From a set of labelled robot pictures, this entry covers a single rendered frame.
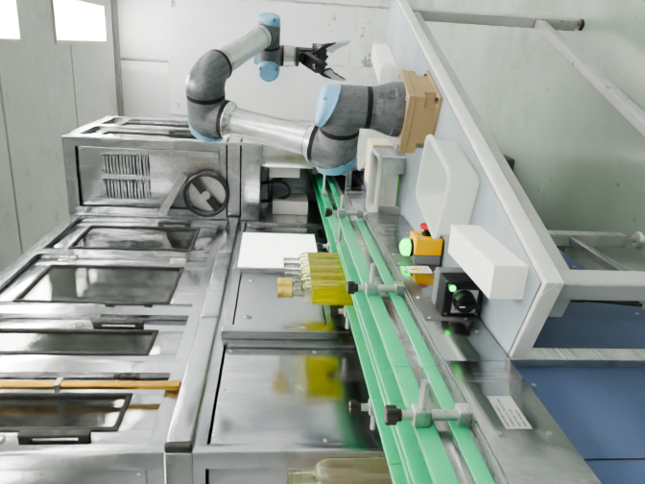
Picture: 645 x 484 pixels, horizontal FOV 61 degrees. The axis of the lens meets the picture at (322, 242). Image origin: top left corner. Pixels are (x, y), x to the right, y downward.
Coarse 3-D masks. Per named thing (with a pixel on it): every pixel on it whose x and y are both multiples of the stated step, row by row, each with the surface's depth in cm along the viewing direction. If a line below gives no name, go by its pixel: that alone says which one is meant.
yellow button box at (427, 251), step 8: (416, 232) 142; (416, 240) 138; (424, 240) 138; (432, 240) 138; (440, 240) 138; (416, 248) 138; (424, 248) 138; (432, 248) 138; (440, 248) 139; (416, 256) 139; (424, 256) 139; (432, 256) 139; (440, 256) 139; (424, 264) 140; (432, 264) 140
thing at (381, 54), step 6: (372, 48) 214; (378, 48) 211; (384, 48) 211; (372, 54) 214; (378, 54) 206; (384, 54) 206; (390, 54) 207; (372, 60) 214; (378, 60) 202; (384, 60) 201; (390, 60) 202; (378, 66) 201; (378, 72) 201; (378, 78) 201
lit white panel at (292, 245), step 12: (252, 240) 233; (264, 240) 234; (276, 240) 235; (288, 240) 236; (300, 240) 236; (312, 240) 237; (240, 252) 219; (252, 252) 220; (264, 252) 221; (276, 252) 222; (288, 252) 222; (300, 252) 223; (240, 264) 207; (252, 264) 208; (264, 264) 208; (276, 264) 209
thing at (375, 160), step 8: (376, 152) 187; (376, 160) 196; (376, 168) 197; (376, 176) 198; (368, 184) 199; (376, 184) 183; (368, 192) 200; (376, 192) 184; (368, 200) 201; (376, 200) 185; (368, 208) 198; (376, 208) 186
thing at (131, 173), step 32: (96, 128) 279; (128, 128) 280; (160, 128) 282; (64, 160) 251; (96, 160) 254; (128, 160) 256; (160, 160) 257; (192, 160) 258; (224, 160) 257; (256, 160) 258; (96, 192) 259; (128, 192) 260; (160, 192) 262; (256, 192) 263
